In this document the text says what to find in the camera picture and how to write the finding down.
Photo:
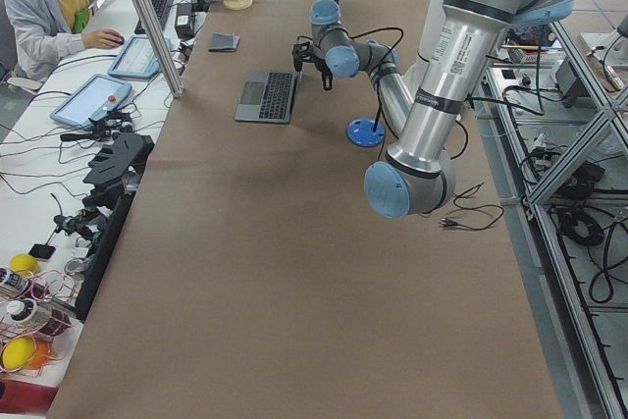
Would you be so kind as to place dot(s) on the aluminium frame post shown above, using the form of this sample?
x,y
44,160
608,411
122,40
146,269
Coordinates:
x,y
149,20

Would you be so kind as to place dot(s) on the teach pendant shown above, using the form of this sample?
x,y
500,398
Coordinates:
x,y
97,97
136,60

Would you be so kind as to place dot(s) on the black dish rack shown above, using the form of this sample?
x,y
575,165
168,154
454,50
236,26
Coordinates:
x,y
129,151

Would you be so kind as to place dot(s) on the grey folded cloth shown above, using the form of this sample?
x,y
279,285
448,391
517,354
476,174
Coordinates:
x,y
224,42

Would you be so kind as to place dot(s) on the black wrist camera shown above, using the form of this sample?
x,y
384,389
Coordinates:
x,y
302,53

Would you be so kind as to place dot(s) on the teach pendant far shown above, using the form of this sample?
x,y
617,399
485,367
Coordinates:
x,y
136,60

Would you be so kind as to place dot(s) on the grey laptop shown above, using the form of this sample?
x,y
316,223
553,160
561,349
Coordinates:
x,y
267,97

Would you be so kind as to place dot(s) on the copper wire basket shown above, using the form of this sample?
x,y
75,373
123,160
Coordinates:
x,y
41,306

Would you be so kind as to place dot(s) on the seated person grey hoodie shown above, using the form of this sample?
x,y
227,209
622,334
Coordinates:
x,y
47,31

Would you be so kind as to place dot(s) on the yellow ball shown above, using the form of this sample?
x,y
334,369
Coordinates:
x,y
18,354

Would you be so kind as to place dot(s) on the blue desk lamp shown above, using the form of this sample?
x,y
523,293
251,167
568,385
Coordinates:
x,y
365,129

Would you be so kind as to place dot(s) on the black power adapter box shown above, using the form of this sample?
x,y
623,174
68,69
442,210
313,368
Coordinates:
x,y
185,21

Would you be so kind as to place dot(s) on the black keyboard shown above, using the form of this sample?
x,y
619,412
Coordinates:
x,y
162,10

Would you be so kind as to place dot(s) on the teach pendant near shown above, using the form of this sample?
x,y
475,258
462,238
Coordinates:
x,y
97,97

